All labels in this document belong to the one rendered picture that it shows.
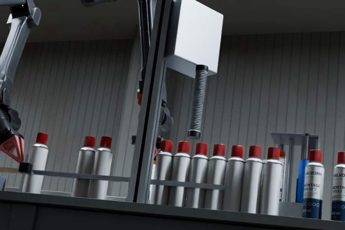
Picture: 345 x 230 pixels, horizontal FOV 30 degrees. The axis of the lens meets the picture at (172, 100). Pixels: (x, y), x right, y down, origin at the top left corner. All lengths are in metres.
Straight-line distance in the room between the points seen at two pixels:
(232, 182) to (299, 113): 2.98
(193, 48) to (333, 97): 2.99
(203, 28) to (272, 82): 3.03
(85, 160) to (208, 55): 0.48
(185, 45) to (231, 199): 0.45
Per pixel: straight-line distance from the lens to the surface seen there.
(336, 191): 1.78
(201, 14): 1.89
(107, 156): 1.92
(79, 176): 1.91
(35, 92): 5.72
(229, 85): 4.96
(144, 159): 1.72
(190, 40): 1.83
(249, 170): 1.80
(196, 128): 1.76
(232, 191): 1.80
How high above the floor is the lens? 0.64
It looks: 17 degrees up
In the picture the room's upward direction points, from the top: 8 degrees clockwise
